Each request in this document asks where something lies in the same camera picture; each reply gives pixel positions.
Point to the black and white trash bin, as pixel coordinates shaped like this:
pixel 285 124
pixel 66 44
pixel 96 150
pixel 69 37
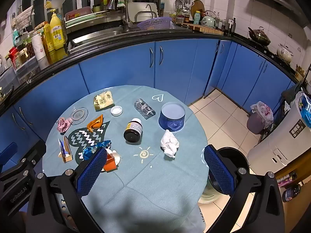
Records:
pixel 233 155

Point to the stainless steel sink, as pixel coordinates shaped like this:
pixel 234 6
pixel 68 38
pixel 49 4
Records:
pixel 97 35

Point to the purple plastic colander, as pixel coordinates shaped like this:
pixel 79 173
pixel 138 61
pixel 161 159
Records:
pixel 155 23

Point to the wok with glass lid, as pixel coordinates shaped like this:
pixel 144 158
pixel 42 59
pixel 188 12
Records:
pixel 260 36

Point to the round wooden cutting board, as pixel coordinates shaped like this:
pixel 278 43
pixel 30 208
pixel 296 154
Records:
pixel 197 6

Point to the teal printed tablecloth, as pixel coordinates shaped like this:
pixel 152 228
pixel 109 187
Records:
pixel 145 189

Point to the wooden block board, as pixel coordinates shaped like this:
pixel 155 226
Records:
pixel 206 28

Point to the opened small paper carton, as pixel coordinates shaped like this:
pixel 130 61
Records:
pixel 64 150

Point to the pale printed bag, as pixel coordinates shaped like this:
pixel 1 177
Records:
pixel 199 220

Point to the mint green kettle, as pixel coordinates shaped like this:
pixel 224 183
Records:
pixel 209 20

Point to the group of condiment jars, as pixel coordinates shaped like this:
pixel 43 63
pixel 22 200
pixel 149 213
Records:
pixel 20 53

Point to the light blue bottle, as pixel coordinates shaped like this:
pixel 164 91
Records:
pixel 196 17

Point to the blue plastic packet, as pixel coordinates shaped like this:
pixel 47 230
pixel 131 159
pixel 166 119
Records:
pixel 306 106

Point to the chrome kitchen faucet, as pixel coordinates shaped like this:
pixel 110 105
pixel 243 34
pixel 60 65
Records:
pixel 112 2

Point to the dark brown pill bottle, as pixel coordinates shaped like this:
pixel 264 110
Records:
pixel 133 132

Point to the clear round plastic lid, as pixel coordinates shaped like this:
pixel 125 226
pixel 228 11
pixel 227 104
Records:
pixel 78 114

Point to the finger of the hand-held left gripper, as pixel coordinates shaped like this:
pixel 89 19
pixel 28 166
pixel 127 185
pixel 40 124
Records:
pixel 34 151
pixel 7 153

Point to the black kitchen countertop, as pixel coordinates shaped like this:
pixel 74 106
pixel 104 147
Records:
pixel 155 37

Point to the white tissue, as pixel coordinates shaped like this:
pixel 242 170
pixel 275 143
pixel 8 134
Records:
pixel 169 145

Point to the yellow dish soap bottle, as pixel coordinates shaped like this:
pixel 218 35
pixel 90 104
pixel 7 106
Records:
pixel 56 32

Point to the orange box on plate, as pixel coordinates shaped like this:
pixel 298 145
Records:
pixel 117 156

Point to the small white lid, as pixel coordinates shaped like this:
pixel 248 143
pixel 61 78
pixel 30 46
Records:
pixel 116 110

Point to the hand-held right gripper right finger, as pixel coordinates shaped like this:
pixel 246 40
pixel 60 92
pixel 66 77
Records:
pixel 220 172

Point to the red sauce jar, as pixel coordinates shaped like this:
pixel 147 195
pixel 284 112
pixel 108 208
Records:
pixel 186 18

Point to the orange wrapper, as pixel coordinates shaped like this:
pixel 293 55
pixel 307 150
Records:
pixel 95 123

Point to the tall white floor appliance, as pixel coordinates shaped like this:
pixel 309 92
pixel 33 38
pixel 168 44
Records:
pixel 279 138

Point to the white plastic bin liner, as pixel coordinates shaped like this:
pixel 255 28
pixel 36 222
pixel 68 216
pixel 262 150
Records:
pixel 263 110

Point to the stack of paper cups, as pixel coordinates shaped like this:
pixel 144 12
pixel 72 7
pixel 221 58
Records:
pixel 38 51

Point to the gold snack packet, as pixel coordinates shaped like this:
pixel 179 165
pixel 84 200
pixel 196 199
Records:
pixel 103 100

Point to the white ceramic pot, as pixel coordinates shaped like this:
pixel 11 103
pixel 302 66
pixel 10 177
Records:
pixel 284 53

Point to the green plastic drain tray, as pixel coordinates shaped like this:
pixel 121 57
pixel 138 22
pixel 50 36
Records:
pixel 81 19

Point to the blue foil snack bag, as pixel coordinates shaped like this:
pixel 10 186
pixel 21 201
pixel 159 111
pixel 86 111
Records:
pixel 91 150

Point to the blue kitchen cabinets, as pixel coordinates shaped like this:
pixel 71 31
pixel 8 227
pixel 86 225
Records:
pixel 116 63

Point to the blue round tin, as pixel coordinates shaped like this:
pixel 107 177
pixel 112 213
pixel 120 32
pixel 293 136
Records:
pixel 172 120

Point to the purple waste bin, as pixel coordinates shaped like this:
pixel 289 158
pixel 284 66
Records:
pixel 255 125

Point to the dark hanging bag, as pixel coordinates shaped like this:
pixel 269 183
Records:
pixel 290 93

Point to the small orange box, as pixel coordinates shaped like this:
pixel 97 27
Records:
pixel 110 164

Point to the pink wrapper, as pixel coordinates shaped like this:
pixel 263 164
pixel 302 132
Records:
pixel 63 124

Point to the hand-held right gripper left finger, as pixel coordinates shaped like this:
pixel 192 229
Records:
pixel 92 172

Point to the dark plastic bottle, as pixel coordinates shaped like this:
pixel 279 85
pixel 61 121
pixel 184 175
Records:
pixel 291 193

